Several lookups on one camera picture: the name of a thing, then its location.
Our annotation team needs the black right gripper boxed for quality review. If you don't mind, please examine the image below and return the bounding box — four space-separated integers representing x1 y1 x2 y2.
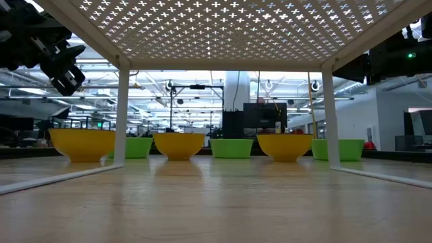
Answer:
332 53 371 84

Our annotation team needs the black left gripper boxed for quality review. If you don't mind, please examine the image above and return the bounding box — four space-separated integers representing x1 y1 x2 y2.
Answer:
40 45 86 77

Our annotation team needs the green plastic mini bowl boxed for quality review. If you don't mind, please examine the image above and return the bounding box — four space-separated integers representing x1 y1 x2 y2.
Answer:
107 136 154 159
209 138 254 159
310 138 366 162

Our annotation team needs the yellow bowl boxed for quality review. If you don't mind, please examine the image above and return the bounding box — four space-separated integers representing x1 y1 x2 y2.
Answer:
49 128 116 163
153 132 206 161
256 133 314 163

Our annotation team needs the black office monitor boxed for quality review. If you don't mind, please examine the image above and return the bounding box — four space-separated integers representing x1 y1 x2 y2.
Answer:
403 109 432 138
0 116 34 132

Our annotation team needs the dark grey cabinet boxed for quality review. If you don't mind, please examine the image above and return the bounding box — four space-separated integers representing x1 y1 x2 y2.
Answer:
394 134 425 152

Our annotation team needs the white building column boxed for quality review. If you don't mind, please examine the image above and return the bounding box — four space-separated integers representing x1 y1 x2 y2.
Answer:
224 70 251 112

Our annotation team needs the white perforated mat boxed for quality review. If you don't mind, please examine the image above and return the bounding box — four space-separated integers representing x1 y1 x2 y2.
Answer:
0 0 432 196

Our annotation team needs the black cabinet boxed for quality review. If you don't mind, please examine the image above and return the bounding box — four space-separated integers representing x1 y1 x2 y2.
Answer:
221 110 244 140

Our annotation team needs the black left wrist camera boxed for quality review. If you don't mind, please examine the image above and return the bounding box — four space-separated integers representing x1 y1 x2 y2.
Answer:
49 63 86 97

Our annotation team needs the black aluminium table frame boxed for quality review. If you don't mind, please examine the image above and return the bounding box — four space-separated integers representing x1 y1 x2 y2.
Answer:
0 146 432 160

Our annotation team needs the black rig frame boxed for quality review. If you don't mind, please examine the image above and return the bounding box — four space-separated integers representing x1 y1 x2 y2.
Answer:
169 84 225 133

